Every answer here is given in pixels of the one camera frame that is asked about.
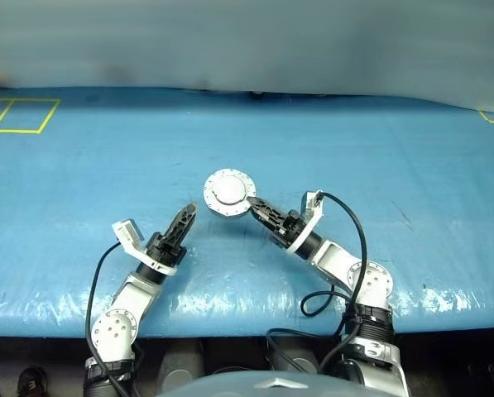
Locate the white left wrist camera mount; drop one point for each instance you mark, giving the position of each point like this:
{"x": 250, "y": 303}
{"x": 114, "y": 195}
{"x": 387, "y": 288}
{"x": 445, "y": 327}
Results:
{"x": 126, "y": 233}

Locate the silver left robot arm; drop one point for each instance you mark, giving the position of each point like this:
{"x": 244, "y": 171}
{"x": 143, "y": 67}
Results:
{"x": 114, "y": 326}

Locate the round hinged motor lid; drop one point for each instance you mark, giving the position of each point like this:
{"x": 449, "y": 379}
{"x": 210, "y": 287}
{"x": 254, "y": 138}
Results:
{"x": 229, "y": 190}

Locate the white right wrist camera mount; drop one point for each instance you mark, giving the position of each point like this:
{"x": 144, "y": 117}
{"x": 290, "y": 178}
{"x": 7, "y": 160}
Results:
{"x": 313, "y": 207}

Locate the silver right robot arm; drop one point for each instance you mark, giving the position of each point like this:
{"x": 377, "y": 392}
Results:
{"x": 337, "y": 260}

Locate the blue plastic table cover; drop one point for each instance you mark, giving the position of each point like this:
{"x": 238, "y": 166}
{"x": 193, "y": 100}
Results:
{"x": 106, "y": 178}

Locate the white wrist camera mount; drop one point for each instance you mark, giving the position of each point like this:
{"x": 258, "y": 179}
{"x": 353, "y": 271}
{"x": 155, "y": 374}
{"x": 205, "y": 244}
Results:
{"x": 313, "y": 207}
{"x": 126, "y": 233}

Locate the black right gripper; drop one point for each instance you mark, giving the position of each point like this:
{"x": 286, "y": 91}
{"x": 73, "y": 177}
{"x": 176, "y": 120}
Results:
{"x": 292, "y": 227}

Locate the small dark object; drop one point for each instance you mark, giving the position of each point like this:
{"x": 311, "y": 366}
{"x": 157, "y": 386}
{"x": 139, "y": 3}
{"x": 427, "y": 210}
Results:
{"x": 257, "y": 94}

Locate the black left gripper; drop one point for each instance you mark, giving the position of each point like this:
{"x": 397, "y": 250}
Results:
{"x": 166, "y": 252}

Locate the grey robot torso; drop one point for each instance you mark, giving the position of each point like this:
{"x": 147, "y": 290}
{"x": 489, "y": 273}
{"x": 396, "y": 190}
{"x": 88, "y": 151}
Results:
{"x": 250, "y": 384}

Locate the black shoe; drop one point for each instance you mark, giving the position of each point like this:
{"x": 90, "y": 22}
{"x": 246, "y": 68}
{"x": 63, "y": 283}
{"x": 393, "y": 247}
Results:
{"x": 32, "y": 382}

